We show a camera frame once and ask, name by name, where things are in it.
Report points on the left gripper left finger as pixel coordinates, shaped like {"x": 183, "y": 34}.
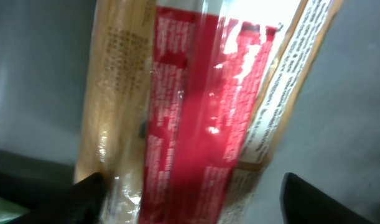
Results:
{"x": 81, "y": 205}

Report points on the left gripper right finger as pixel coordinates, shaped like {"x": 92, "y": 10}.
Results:
{"x": 302, "y": 203}

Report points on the red and tan cracker package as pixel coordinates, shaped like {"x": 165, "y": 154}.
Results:
{"x": 186, "y": 100}

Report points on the grey plastic shopping basket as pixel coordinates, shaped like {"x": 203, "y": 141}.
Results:
{"x": 332, "y": 139}

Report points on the light blue tissue pack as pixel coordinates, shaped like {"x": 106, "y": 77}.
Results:
{"x": 10, "y": 211}

